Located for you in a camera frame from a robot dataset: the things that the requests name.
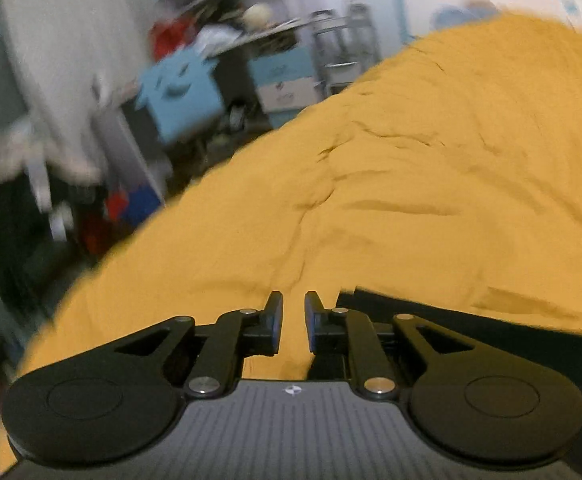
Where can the beige yarn ball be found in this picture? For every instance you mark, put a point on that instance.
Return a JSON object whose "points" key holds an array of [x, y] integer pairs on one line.
{"points": [[258, 15]]}

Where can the grey folding chair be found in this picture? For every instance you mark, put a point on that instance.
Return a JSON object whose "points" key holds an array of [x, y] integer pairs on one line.
{"points": [[343, 45]]}

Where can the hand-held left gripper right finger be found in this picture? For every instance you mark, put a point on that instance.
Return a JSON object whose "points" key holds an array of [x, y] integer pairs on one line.
{"points": [[310, 325]]}

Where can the black pants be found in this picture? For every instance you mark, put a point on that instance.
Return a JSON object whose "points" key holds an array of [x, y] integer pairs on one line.
{"points": [[521, 337]]}

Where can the white blue bed headboard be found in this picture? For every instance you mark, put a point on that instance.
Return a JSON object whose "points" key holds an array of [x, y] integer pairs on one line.
{"points": [[531, 2]]}

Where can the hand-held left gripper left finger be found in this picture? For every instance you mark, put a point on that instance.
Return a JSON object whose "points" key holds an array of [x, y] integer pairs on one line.
{"points": [[276, 325]]}

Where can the red bag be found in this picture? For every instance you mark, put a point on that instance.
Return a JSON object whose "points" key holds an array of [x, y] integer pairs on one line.
{"points": [[171, 35]]}

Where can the blue pillow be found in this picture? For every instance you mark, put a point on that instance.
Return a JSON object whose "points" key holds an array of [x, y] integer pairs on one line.
{"points": [[463, 12]]}

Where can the yellow blanket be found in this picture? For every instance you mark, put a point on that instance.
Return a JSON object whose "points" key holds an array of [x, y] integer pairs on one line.
{"points": [[396, 185]]}

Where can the white blue desk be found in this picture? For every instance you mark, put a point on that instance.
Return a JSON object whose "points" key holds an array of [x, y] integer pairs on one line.
{"points": [[283, 82]]}

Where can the white plastic bag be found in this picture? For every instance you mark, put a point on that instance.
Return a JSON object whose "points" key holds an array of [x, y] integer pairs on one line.
{"points": [[218, 37]]}

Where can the blue smiley face chair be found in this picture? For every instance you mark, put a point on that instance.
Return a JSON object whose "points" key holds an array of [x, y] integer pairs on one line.
{"points": [[181, 95]]}

